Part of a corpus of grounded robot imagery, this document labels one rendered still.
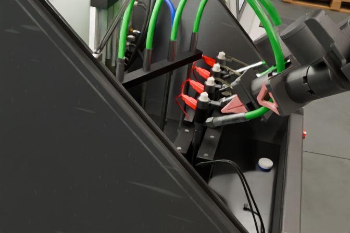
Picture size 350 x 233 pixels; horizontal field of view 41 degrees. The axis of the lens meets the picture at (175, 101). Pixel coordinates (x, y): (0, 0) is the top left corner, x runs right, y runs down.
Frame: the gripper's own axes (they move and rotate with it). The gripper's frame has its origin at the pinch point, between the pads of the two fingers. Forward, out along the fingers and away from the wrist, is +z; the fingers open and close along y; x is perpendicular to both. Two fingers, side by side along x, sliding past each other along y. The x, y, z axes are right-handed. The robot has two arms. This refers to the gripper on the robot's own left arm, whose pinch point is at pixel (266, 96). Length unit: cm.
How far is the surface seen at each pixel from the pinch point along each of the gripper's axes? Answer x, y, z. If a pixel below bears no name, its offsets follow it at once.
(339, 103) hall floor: 53, -199, 192
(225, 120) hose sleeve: 1.1, 5.0, 8.7
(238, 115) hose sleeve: 1.2, 3.7, 5.6
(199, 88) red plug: -6.5, -4.2, 28.8
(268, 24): -11.6, -1.0, -7.8
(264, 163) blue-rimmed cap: 20.5, -18.2, 39.1
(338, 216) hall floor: 86, -98, 122
